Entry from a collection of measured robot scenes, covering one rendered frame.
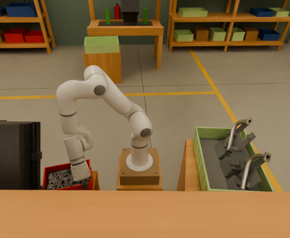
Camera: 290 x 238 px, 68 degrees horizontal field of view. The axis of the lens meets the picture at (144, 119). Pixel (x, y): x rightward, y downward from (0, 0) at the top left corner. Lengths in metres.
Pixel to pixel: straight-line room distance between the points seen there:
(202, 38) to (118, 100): 5.09
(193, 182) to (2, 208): 1.52
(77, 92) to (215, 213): 0.92
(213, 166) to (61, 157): 1.98
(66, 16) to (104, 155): 4.29
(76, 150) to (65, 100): 0.34
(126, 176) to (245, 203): 1.27
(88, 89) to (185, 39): 5.06
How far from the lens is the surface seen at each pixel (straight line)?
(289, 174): 3.26
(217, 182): 1.68
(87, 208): 0.25
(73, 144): 1.31
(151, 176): 1.50
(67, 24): 6.40
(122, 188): 1.57
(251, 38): 6.61
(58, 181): 1.65
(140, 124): 1.23
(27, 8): 5.95
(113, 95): 1.14
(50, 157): 3.08
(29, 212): 0.26
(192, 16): 5.81
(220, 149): 1.83
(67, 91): 1.09
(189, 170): 1.77
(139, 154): 1.44
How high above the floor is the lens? 2.15
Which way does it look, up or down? 39 degrees down
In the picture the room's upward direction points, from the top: 1 degrees clockwise
